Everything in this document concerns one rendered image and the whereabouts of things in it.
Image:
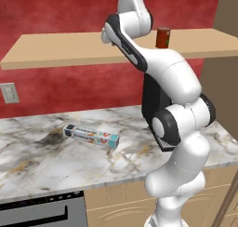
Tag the light wooden cupboard door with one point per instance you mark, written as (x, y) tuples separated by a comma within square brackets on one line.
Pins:
[(127, 216)]

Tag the grey dishwasher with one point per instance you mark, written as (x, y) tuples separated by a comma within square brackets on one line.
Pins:
[(42, 210)]

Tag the light wooden drawer front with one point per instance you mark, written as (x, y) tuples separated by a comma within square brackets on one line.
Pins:
[(124, 193)]

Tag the light wooden shelf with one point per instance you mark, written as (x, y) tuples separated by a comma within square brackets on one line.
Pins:
[(71, 49)]

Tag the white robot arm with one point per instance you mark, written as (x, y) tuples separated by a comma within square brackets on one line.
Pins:
[(176, 82)]

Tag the tall brown cabinet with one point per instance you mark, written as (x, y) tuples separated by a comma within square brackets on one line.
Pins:
[(221, 66)]

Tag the long printed foil box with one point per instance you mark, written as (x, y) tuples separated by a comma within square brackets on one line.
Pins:
[(91, 136)]

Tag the red food can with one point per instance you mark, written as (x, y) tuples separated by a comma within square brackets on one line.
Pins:
[(163, 37)]

